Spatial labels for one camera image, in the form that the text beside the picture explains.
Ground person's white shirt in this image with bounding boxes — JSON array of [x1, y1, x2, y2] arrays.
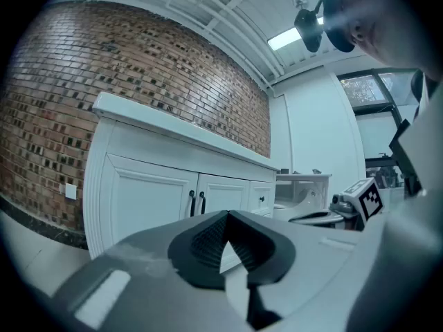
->
[[345, 81, 443, 332]]

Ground white cabinet countertop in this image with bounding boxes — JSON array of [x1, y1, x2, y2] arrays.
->
[[91, 91, 282, 173]]

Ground dark framed window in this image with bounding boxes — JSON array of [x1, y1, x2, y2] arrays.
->
[[336, 68, 424, 114]]

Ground wide white cabinet door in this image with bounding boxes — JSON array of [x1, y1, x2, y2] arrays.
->
[[103, 153, 201, 252]]

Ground black head camera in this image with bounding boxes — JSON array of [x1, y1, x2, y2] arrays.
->
[[293, 8, 325, 54]]

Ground white cabinet drawer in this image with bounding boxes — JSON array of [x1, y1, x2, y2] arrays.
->
[[248, 181, 275, 211]]

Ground narrow white cabinet door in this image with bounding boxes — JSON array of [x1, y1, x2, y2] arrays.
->
[[196, 173, 251, 221]]

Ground white sink cabinet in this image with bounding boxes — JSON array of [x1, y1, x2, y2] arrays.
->
[[82, 91, 282, 261]]

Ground person's head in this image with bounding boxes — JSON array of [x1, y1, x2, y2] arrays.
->
[[325, 0, 443, 82]]

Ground ceiling light panel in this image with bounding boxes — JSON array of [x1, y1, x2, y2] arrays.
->
[[267, 16, 326, 52]]

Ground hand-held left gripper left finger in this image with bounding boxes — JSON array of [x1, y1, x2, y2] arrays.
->
[[168, 210, 231, 292]]

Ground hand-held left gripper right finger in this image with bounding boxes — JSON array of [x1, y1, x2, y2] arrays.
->
[[221, 210, 298, 331]]

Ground black metal stand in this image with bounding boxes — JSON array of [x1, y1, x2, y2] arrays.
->
[[388, 118, 424, 197]]

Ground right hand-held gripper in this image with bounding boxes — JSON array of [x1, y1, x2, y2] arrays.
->
[[288, 177, 385, 232]]

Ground white ceiling pipes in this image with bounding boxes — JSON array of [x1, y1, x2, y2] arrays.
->
[[165, 0, 287, 91]]

